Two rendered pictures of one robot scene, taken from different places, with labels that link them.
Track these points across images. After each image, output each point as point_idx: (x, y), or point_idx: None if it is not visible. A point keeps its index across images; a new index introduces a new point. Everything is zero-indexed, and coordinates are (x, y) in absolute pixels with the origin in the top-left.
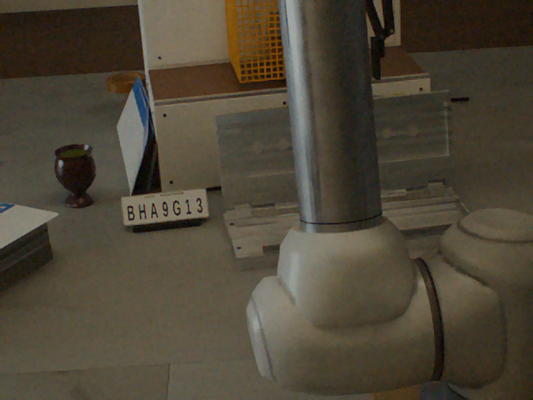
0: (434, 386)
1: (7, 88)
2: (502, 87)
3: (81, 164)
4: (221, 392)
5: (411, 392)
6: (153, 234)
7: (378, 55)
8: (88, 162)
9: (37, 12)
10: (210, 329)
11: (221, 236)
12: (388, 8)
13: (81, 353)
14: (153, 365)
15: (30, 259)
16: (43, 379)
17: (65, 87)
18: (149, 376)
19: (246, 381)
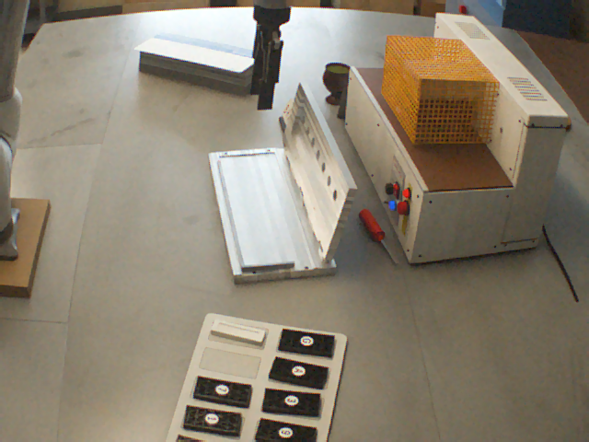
0: (12, 211)
1: (537, 79)
2: None
3: (326, 75)
4: (68, 160)
5: (22, 211)
6: (275, 127)
7: (259, 91)
8: (330, 76)
9: None
10: (132, 153)
11: None
12: (267, 63)
13: (123, 116)
14: (102, 138)
15: (227, 85)
16: (104, 110)
17: None
18: (93, 138)
19: (75, 168)
